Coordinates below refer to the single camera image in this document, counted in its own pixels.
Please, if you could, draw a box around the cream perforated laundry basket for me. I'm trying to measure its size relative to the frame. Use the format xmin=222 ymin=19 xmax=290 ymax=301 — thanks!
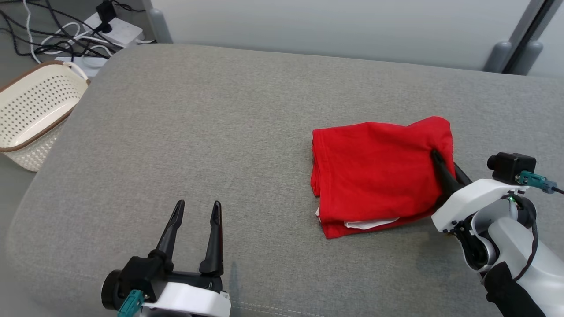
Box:
xmin=0 ymin=60 xmax=91 ymax=172

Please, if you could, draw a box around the black power adapter plug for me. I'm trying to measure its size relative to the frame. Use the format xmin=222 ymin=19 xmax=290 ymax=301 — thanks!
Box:
xmin=96 ymin=0 xmax=117 ymax=33

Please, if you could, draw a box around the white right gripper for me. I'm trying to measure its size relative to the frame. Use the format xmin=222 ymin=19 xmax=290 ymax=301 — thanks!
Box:
xmin=430 ymin=149 xmax=529 ymax=234

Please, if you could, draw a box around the red Bulls 23 jersey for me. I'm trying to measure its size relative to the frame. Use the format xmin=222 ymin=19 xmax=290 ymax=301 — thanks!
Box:
xmin=311 ymin=116 xmax=456 ymax=239

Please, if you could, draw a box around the white floor cable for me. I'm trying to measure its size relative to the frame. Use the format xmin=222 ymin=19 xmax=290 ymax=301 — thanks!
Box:
xmin=24 ymin=0 xmax=42 ymax=64

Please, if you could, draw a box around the black right cable teal plug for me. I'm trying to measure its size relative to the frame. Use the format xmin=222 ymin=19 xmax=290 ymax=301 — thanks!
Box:
xmin=507 ymin=171 xmax=564 ymax=282

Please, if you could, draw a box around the black floor cable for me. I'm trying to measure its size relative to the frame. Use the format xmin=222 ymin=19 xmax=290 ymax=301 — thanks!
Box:
xmin=0 ymin=0 xmax=111 ymax=60

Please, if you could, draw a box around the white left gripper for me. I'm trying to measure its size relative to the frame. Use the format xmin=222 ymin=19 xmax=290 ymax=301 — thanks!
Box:
xmin=141 ymin=200 xmax=232 ymax=317

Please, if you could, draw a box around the grey partition post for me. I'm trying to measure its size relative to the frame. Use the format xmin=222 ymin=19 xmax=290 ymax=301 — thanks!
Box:
xmin=482 ymin=0 xmax=542 ymax=73
xmin=511 ymin=0 xmax=564 ymax=75
xmin=141 ymin=0 xmax=173 ymax=44

